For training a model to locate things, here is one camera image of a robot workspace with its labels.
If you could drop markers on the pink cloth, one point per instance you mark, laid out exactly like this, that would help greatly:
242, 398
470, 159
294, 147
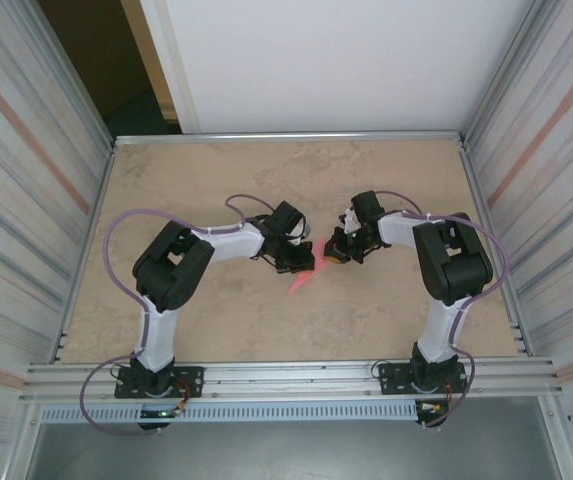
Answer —
303, 283

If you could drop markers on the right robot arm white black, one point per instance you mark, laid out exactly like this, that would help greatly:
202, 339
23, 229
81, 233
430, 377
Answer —
458, 265

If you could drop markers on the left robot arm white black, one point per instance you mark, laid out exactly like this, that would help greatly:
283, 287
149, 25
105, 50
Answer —
171, 270

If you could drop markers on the small controller board green light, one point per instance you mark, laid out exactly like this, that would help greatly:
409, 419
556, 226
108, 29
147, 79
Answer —
158, 413

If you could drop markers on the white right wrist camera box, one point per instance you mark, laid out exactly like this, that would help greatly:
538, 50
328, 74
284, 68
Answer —
350, 219

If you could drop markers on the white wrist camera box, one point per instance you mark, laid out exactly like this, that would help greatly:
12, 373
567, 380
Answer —
350, 219
300, 232

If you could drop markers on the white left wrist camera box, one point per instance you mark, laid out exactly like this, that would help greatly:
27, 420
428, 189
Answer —
300, 232

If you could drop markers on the aluminium table edge rail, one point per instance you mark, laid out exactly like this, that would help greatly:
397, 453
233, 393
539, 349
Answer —
291, 137

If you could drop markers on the wide aluminium mounting rail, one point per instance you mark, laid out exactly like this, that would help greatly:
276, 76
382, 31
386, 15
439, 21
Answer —
291, 380

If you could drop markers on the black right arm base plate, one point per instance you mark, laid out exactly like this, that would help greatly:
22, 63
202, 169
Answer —
391, 377

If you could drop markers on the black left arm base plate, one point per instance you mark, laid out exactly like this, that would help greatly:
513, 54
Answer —
191, 380

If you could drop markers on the aluminium frame post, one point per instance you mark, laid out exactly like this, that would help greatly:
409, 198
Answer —
73, 75
506, 75

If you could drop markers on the beige wooden door frame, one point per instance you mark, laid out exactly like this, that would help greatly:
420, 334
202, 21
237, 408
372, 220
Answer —
149, 50

